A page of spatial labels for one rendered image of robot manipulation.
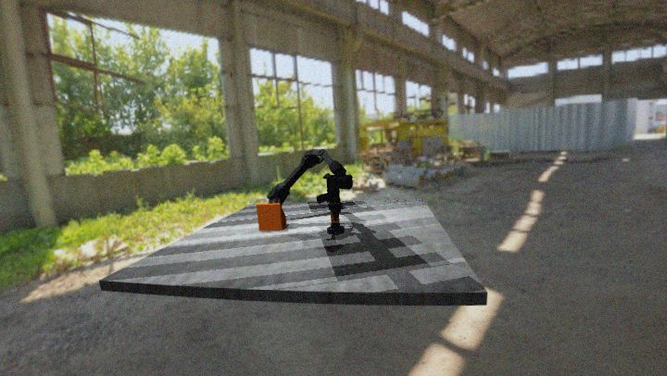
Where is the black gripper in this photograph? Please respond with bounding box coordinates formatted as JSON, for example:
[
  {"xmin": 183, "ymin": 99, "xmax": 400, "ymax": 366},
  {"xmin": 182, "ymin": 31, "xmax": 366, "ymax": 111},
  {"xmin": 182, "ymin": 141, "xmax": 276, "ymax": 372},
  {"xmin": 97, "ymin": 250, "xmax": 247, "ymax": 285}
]
[{"xmin": 327, "ymin": 188, "xmax": 343, "ymax": 221}]

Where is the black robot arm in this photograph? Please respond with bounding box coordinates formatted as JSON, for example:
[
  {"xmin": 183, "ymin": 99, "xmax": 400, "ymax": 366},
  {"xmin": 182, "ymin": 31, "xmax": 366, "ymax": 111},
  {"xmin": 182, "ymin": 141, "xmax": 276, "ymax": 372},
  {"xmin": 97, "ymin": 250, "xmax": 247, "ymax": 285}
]
[{"xmin": 267, "ymin": 149, "xmax": 353, "ymax": 206}]

